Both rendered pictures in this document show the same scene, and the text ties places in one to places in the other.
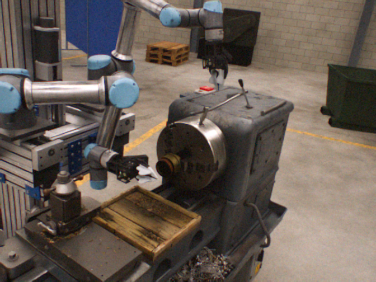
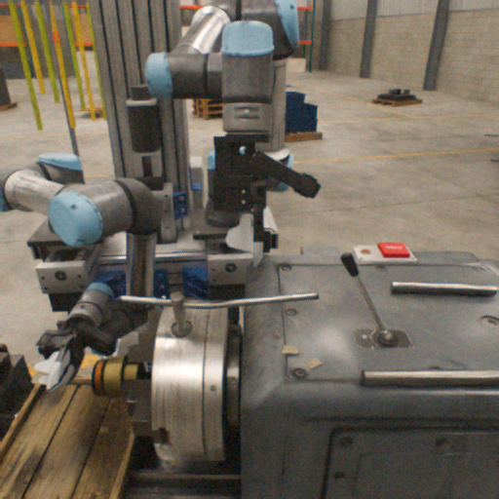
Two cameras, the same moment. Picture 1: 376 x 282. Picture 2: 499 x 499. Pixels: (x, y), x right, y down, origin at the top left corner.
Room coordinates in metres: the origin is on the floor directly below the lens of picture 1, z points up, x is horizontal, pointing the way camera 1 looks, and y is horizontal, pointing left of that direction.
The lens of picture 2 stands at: (1.19, -0.62, 1.70)
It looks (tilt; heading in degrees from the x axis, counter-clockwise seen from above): 28 degrees down; 58
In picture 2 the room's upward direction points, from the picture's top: straight up
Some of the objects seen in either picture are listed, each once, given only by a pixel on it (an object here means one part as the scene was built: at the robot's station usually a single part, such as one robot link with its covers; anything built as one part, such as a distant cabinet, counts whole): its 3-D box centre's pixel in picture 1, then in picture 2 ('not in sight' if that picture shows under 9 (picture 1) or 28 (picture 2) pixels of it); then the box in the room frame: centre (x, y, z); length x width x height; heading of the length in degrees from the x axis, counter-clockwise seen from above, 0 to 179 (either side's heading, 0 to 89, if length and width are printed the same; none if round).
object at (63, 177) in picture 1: (64, 175); not in sight; (0.96, 0.38, 1.17); 0.04 x 0.04 x 0.03
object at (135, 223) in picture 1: (144, 217); (73, 437); (1.18, 0.14, 0.89); 0.36 x 0.30 x 0.04; 57
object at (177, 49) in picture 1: (168, 52); not in sight; (9.69, 0.80, 0.22); 1.25 x 0.86 x 0.44; 165
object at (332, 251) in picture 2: (189, 97); (321, 258); (1.79, 0.02, 1.24); 0.09 x 0.08 x 0.03; 147
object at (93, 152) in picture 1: (98, 155); (95, 303); (1.32, 0.37, 1.07); 0.11 x 0.08 x 0.09; 57
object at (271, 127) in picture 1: (229, 134); (383, 378); (1.78, -0.22, 1.06); 0.59 x 0.48 x 0.39; 147
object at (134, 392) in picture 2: (197, 165); (146, 408); (1.32, -0.05, 1.08); 0.12 x 0.11 x 0.05; 57
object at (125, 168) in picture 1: (124, 167); (68, 341); (1.23, 0.24, 1.08); 0.12 x 0.09 x 0.08; 57
